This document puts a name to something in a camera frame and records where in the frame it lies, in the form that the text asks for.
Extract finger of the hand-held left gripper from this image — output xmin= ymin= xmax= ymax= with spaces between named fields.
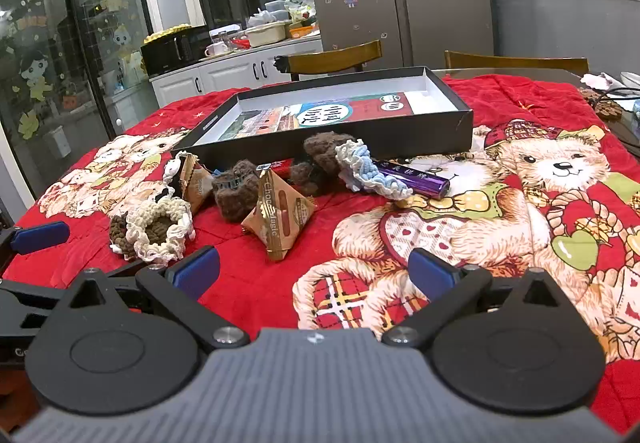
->
xmin=0 ymin=222 xmax=71 ymax=272
xmin=0 ymin=277 xmax=76 ymax=310

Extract black white crochet toy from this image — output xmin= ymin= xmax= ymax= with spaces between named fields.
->
xmin=161 ymin=157 xmax=187 ymax=204

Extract black microwave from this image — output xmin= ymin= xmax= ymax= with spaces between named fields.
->
xmin=140 ymin=26 xmax=215 ymax=76

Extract clear plastic containers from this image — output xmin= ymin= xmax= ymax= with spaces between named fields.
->
xmin=247 ymin=0 xmax=291 ymax=26

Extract black shallow box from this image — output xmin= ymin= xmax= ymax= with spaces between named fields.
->
xmin=171 ymin=66 xmax=475 ymax=167

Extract white tissue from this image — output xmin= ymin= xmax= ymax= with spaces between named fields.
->
xmin=580 ymin=71 xmax=627 ymax=92

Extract brown crochet piece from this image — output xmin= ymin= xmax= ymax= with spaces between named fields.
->
xmin=212 ymin=160 xmax=261 ymax=224
xmin=289 ymin=162 xmax=328 ymax=197
xmin=301 ymin=132 xmax=357 ymax=171

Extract white kitchen cabinet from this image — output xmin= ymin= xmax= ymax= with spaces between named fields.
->
xmin=149 ymin=34 xmax=326 ymax=108

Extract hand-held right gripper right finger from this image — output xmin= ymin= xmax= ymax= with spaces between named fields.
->
xmin=382 ymin=247 xmax=576 ymax=350

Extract yellow tray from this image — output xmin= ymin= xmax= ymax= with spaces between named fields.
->
xmin=144 ymin=23 xmax=192 ymax=44

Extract black cable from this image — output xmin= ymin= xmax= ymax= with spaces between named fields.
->
xmin=595 ymin=87 xmax=640 ymax=146

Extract plastic food bags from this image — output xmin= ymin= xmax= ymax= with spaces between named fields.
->
xmin=282 ymin=0 xmax=317 ymax=22

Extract wooden chair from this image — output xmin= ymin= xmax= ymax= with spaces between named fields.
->
xmin=444 ymin=50 xmax=590 ymax=76
xmin=273 ymin=40 xmax=383 ymax=82

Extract blue white crochet scrunchie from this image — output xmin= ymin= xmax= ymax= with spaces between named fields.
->
xmin=334 ymin=139 xmax=415 ymax=200

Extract brown crochet coaster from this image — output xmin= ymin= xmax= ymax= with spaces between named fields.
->
xmin=580 ymin=88 xmax=625 ymax=124

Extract glass door with stickers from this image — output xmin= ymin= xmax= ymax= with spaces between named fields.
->
xmin=0 ymin=0 xmax=157 ymax=206

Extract printed paper sheet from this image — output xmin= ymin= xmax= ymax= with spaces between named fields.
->
xmin=218 ymin=92 xmax=415 ymax=142

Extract red bear printed blanket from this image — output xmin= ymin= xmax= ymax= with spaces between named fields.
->
xmin=2 ymin=73 xmax=640 ymax=434

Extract gold triangular snack packet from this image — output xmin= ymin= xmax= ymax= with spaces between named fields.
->
xmin=241 ymin=164 xmax=317 ymax=262
xmin=177 ymin=152 xmax=217 ymax=216

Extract cream brown crochet scrunchie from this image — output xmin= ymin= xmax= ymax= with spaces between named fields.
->
xmin=109 ymin=197 xmax=195 ymax=268

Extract purple lighter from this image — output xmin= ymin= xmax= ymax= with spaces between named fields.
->
xmin=377 ymin=159 xmax=451 ymax=200

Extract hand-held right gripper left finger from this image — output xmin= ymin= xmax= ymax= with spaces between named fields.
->
xmin=52 ymin=245 xmax=251 ymax=350

